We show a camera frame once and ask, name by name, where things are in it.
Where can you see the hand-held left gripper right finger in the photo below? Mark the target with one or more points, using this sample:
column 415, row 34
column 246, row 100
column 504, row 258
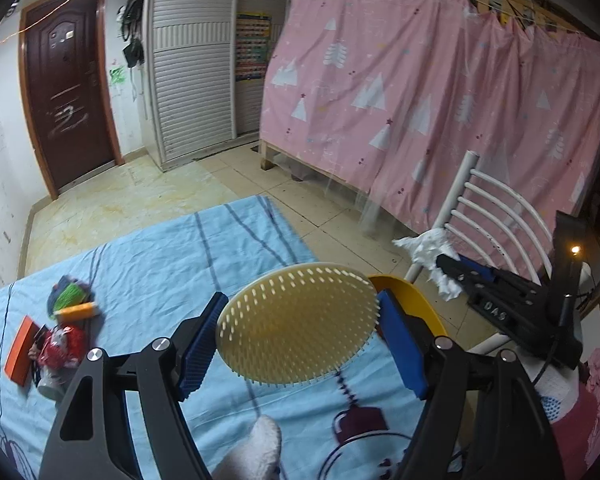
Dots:
column 402, row 345

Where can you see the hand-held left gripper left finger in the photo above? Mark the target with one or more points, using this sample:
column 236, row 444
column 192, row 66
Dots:
column 200, row 355

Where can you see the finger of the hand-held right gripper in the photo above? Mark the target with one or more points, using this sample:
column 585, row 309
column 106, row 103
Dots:
column 455, row 271
column 485, row 271

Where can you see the white tissue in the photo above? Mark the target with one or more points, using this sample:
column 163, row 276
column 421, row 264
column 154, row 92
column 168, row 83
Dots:
column 430, row 250

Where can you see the yellow plastic bin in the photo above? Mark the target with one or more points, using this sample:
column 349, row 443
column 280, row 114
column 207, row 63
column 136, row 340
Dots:
column 415, row 300

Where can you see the cream round bristle brush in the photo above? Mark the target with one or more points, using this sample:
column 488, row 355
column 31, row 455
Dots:
column 295, row 320

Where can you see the white metal chair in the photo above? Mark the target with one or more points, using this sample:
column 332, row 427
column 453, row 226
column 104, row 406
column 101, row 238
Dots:
column 462, row 190

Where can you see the white bag blue print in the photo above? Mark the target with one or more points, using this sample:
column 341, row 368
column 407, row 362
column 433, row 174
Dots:
column 555, row 390

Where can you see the blue printed bedsheet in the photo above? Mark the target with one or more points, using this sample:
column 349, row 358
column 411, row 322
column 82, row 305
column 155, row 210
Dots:
column 155, row 270

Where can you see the white fluffy cloth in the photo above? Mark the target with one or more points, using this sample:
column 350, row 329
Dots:
column 250, row 452

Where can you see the pink cloth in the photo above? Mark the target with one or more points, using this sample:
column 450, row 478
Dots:
column 595, row 410

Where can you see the red printed wrapper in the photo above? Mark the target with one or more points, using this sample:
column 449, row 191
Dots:
column 60, row 347

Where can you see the orange box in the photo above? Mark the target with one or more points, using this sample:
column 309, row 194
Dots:
column 20, row 350

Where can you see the pink tree print curtain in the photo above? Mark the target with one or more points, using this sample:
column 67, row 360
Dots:
column 405, row 85

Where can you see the white slatted wardrobe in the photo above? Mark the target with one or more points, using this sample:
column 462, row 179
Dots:
column 190, row 85

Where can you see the colourful grid poster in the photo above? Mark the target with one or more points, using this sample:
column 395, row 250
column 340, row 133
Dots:
column 252, row 47

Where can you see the dark brown door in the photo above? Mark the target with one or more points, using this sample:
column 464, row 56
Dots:
column 65, row 85

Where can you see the hanging black bags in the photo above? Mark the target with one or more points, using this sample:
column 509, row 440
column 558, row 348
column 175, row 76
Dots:
column 132, row 25

